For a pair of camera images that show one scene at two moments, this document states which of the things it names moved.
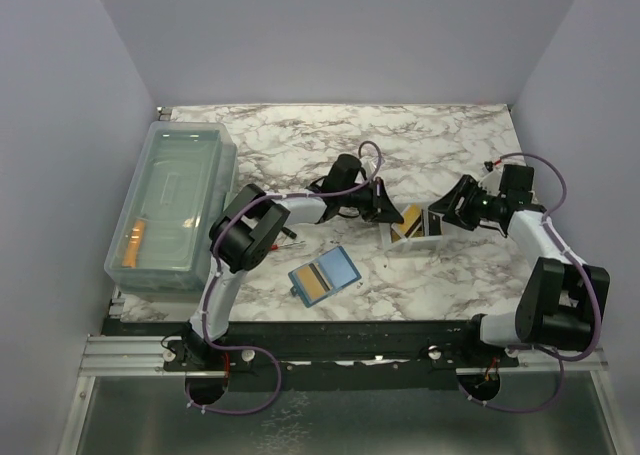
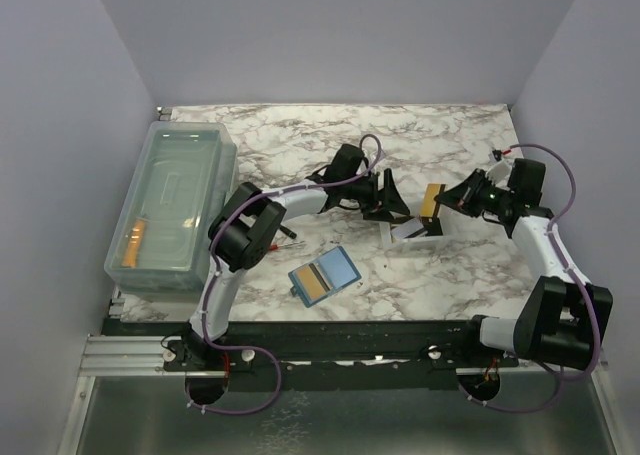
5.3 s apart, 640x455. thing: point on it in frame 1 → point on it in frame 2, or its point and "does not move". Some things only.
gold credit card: [411, 215] → [429, 204]
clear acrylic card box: [421, 233] does not move
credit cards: [407, 229] does not move
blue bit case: [323, 277] does not move
